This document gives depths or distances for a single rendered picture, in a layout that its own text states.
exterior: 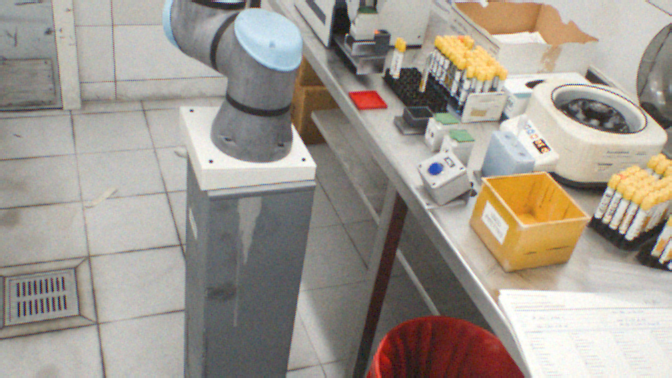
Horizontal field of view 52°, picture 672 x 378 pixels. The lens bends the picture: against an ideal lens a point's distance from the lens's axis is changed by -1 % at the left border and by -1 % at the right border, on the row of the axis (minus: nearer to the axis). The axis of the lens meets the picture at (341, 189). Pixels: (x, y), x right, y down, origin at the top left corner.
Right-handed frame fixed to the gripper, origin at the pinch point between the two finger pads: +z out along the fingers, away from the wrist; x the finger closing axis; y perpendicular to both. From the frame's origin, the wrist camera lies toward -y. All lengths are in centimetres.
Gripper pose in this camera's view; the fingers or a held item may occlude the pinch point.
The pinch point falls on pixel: (364, 17)
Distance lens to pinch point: 164.8
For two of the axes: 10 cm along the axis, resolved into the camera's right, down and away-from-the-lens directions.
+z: -1.4, 8.0, 5.9
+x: -9.2, 1.0, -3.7
